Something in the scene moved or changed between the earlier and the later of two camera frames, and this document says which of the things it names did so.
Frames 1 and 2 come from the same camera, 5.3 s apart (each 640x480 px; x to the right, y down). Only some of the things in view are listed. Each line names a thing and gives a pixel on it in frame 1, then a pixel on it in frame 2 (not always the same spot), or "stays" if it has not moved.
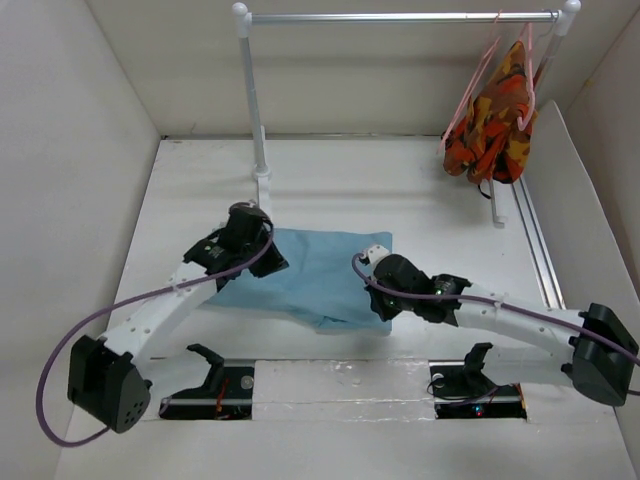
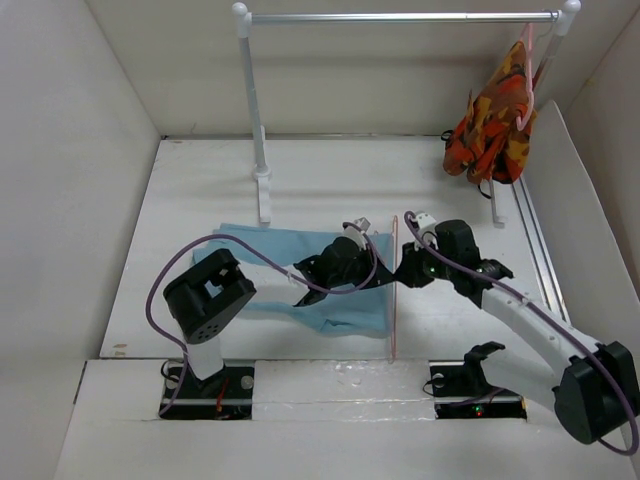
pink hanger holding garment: x=531 y=113 stays
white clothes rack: x=564 y=20 stays
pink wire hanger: x=470 y=85 → x=395 y=251
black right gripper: x=384 y=312 → x=408 y=270
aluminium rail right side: x=542 y=260 stays
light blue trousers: x=319 y=285 stays
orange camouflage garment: x=492 y=138 stays
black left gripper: x=274 y=263 → x=366 y=256
